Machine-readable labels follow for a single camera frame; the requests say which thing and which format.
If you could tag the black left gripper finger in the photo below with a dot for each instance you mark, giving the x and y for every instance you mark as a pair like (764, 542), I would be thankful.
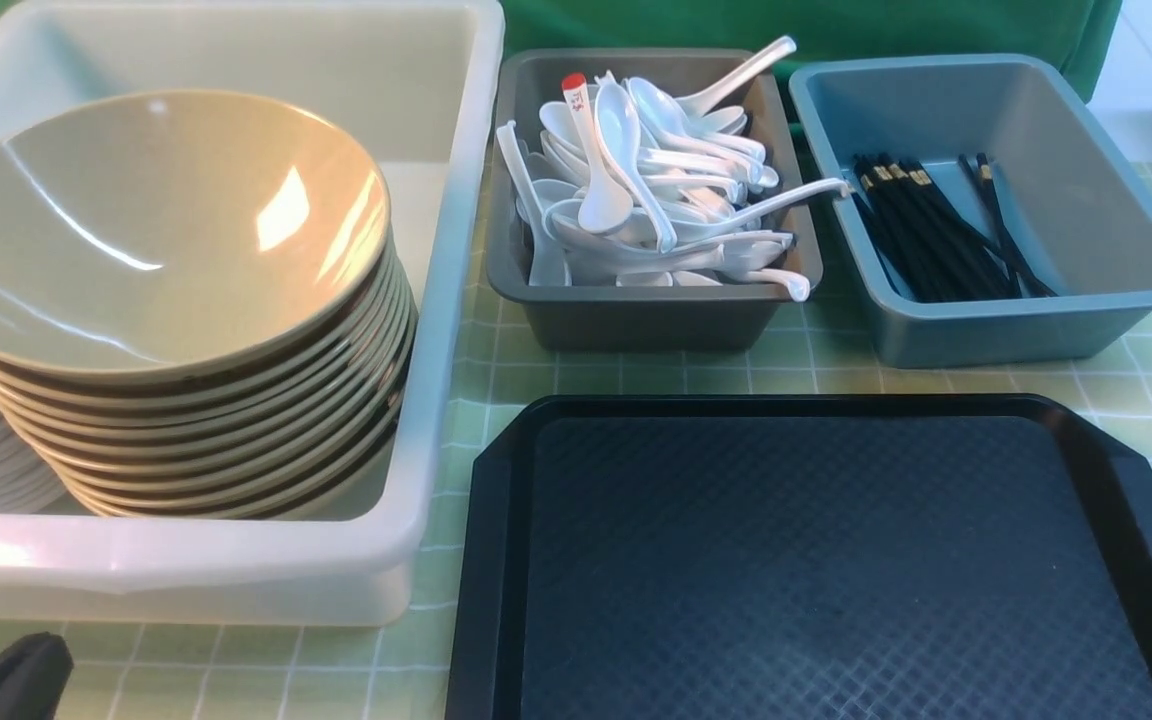
(34, 671)

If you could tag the stack of beige bowls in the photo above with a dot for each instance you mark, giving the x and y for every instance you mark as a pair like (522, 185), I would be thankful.
(203, 312)

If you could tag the large white plastic tub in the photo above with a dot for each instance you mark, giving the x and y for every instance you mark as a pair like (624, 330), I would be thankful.
(354, 568)

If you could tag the red-tipped white spoon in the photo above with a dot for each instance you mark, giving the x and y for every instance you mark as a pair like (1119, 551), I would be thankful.
(606, 205)

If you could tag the pile of white spoons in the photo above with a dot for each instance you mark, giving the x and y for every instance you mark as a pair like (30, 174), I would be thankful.
(701, 193)

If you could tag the black serving tray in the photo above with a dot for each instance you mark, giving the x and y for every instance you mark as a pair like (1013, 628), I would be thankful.
(805, 557)

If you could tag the grey spoon bin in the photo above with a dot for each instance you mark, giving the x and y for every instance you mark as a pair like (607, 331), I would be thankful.
(604, 318)

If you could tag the bundle of black chopsticks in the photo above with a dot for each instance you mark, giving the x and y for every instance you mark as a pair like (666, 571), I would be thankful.
(928, 245)

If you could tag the blue chopstick bin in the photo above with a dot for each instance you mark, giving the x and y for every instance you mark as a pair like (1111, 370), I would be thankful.
(1081, 216)

